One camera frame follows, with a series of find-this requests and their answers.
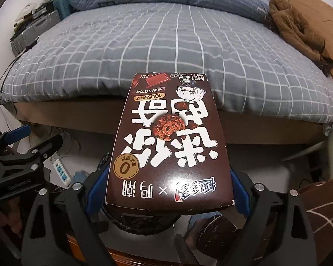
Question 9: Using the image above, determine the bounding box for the teal suitcase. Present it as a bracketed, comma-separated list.
[53, 0, 74, 20]

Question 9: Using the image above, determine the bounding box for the wooden bed frame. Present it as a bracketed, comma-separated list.
[14, 100, 325, 145]

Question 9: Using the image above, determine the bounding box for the clutter on suitcases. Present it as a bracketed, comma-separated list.
[10, 0, 55, 41]

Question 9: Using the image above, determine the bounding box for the grey suitcase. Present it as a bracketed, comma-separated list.
[11, 10, 61, 57]

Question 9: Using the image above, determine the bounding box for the brown fleece jacket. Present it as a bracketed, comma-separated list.
[264, 0, 333, 76]

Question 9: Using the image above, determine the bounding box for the brown chocolate snack box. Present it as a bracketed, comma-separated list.
[105, 72, 233, 214]

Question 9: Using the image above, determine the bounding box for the grey checked bed sheet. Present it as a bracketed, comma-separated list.
[0, 3, 333, 123]

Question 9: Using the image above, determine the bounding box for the wooden headboard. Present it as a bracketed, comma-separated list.
[290, 0, 333, 76]

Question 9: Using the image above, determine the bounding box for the white power strip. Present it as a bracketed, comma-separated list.
[53, 158, 71, 186]

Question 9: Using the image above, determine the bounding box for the brown patterned rug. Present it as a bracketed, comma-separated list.
[196, 180, 333, 265]

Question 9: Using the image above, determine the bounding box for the black-lined trash bin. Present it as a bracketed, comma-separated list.
[101, 205, 181, 235]

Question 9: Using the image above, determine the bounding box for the black charger with cable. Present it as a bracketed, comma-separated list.
[0, 37, 40, 106]

